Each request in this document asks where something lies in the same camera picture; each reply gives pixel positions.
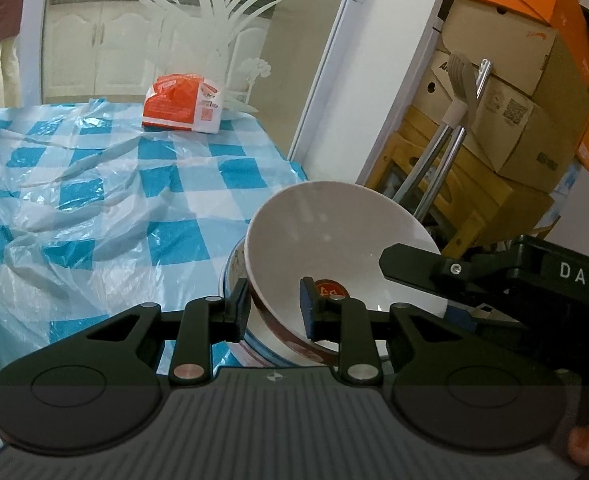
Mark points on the yellow cardboard box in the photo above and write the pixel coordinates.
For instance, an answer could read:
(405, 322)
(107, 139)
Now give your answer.
(489, 200)

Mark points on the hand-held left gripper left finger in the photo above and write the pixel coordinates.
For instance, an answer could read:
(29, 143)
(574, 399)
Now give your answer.
(237, 315)

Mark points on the white kitchen cabinets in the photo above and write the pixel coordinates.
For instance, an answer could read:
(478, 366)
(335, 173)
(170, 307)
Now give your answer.
(74, 50)

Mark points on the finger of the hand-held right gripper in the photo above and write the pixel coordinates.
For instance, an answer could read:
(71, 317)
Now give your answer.
(460, 317)
(414, 267)

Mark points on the metal tube folding frame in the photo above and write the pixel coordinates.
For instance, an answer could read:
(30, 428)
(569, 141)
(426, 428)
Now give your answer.
(432, 155)

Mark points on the blue checked plastic tablecloth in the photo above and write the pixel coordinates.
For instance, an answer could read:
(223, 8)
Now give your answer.
(99, 210)

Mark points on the blue cartoon bowl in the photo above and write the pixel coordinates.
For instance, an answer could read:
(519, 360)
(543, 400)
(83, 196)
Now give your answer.
(227, 285)

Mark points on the orange tissue pack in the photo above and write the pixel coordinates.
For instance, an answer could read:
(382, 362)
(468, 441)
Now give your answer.
(184, 105)

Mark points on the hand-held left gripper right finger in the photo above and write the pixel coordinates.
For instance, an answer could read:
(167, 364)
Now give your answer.
(307, 310)

